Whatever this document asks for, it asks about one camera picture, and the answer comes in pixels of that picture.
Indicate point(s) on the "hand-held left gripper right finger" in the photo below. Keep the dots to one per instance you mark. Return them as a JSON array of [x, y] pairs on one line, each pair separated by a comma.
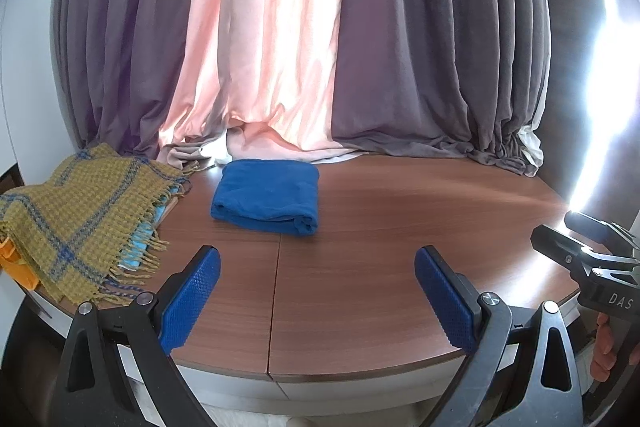
[[445, 302]]

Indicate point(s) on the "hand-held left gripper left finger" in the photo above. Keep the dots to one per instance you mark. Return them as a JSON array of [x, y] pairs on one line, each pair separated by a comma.
[[192, 297]]

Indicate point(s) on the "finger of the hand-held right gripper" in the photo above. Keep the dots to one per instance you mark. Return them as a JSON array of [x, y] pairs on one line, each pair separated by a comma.
[[560, 247], [597, 227]]

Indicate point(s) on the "blue pants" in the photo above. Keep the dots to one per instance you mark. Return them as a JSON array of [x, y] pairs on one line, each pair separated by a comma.
[[267, 197]]

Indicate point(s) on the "person's right hand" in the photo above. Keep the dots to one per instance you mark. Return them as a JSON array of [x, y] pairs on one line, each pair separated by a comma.
[[605, 347]]

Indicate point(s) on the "light blue cloth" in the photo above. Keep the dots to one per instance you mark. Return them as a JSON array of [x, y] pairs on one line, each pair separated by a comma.
[[150, 227]]

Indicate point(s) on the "white sheer curtain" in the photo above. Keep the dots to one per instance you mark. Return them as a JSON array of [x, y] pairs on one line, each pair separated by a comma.
[[531, 142]]

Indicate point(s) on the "yellow plaid fringed scarf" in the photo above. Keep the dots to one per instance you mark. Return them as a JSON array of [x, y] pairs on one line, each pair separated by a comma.
[[75, 217]]

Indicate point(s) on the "orange plastic box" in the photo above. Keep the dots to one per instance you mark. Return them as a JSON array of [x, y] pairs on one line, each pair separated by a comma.
[[17, 267]]

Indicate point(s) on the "grey curtain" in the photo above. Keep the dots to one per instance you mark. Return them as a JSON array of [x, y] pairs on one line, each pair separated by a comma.
[[130, 32], [440, 32]]

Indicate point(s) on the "pink curtain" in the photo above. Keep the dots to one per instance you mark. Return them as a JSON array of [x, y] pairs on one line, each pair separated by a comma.
[[270, 32]]

